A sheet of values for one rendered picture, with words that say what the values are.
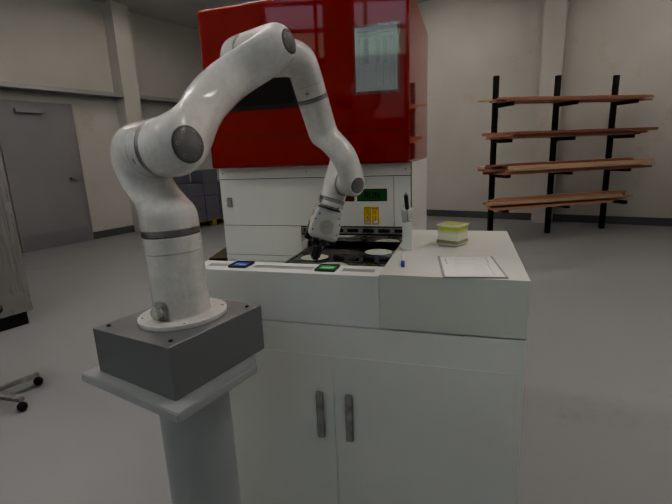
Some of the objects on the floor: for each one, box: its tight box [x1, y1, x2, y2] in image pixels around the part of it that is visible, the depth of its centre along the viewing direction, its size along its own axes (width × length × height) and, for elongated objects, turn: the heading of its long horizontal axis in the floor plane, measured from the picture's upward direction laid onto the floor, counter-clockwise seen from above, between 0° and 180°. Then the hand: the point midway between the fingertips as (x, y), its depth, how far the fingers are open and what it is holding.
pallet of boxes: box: [173, 169, 224, 226], centre depth 829 cm, size 104×70×104 cm
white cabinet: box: [229, 320, 527, 504], centre depth 152 cm, size 64×96×82 cm, turn 83°
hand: (315, 253), depth 140 cm, fingers closed
